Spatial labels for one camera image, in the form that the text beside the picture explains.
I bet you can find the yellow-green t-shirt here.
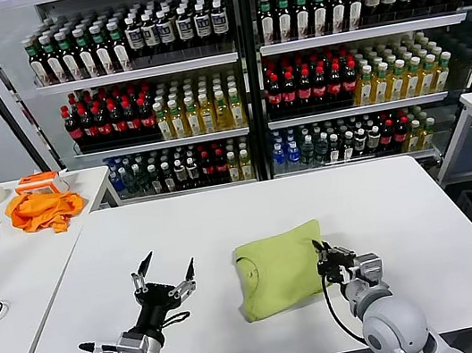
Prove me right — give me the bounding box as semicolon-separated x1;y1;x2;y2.
225;216;339;325

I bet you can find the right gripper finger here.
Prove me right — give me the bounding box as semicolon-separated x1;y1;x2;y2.
311;232;355;264
315;252;332;277

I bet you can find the glass drinks display cabinet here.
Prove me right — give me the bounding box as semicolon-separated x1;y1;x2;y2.
240;0;472;185
0;0;272;226

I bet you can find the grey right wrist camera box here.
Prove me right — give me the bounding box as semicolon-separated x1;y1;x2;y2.
353;249;390;290

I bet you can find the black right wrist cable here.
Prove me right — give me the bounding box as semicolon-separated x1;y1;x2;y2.
319;269;369;349

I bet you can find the orange and white box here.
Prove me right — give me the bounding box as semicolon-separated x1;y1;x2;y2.
13;168;72;201

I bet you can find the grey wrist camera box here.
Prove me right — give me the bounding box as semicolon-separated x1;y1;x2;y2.
112;327;152;353
353;249;390;290

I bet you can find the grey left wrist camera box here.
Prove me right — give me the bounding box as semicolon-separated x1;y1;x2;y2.
112;327;152;353

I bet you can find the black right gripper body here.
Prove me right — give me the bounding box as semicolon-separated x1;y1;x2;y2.
324;249;364;289

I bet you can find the green-tinted bottle white cap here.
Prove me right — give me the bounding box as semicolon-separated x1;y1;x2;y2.
299;135;318;166
313;132;332;164
120;165;139;196
133;164;152;195

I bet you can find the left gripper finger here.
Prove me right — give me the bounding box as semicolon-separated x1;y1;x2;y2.
163;256;202;305
126;250;160;297

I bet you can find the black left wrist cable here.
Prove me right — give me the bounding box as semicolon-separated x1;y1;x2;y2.
75;310;197;353

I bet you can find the crumpled orange cloth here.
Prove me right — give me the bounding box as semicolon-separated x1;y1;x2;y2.
2;184;90;242

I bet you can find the cola bottle red cap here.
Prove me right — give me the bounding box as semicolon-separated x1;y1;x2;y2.
198;151;218;187
59;103;87;152
264;71;287;116
277;69;302;113
91;100;116;147
376;119;397;152
308;64;332;109
212;148;232;184
391;116;411;149
135;96;160;139
106;98;131;144
121;97;145;142
76;103;101;149
323;62;347;106
292;66;317;112
337;59;363;104

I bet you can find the dark bottle white cap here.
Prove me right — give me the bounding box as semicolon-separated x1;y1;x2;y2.
339;132;358;162
325;134;344;164
158;162;177;193
146;164;164;195
183;156;202;189
364;124;384;153
171;158;190;191
350;127;370;155

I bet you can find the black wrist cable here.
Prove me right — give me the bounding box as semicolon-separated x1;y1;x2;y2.
319;269;369;349
75;310;197;353

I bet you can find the yellow tea bottle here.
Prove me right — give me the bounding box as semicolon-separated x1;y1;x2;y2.
181;95;205;139
210;89;234;133
195;92;220;136
225;86;249;130
151;100;174;143
365;62;394;105
349;64;379;107
413;53;443;97
427;50;458;94
381;59;411;102
236;149;255;181
225;151;243;183
397;55;428;99
166;97;190;140
417;116;439;150
403;119;426;152

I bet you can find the blue water bottle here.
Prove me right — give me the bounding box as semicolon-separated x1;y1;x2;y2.
283;139;303;168
108;170;127;198
270;141;289;170

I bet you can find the dark bottle green cap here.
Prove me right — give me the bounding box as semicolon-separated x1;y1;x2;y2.
71;26;102;81
326;0;352;34
309;0;334;37
273;0;299;43
21;35;52;89
54;29;85;84
343;0;371;31
38;31;69;87
105;18;135;74
88;22;118;79
255;0;282;46
291;0;316;40

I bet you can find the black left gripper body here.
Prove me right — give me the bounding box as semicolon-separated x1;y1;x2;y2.
129;279;187;340

